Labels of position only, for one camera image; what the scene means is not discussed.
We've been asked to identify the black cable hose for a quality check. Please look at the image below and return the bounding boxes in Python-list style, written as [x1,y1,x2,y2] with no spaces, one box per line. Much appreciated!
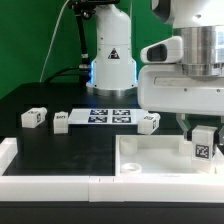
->
[43,0,98,84]

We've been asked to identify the grey thin cable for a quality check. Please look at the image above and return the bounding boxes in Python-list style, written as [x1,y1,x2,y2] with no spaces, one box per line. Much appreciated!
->
[39,0,72,84]

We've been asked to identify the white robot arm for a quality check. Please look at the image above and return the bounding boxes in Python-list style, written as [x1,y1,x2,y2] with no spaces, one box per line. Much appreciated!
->
[88,0,224,125]

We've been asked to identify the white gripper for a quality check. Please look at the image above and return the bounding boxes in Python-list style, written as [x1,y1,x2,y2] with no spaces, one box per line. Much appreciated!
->
[137,36,224,145]

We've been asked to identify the white U-shaped fence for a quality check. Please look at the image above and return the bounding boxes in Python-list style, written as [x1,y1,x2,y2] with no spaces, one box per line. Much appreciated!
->
[0,138,224,203]

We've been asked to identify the white marker base plate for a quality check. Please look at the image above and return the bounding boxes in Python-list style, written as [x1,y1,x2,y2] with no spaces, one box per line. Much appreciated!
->
[69,109,148,125]

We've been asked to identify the white square tabletop tray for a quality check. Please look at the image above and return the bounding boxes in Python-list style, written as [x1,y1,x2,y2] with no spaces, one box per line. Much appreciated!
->
[115,135,224,176]

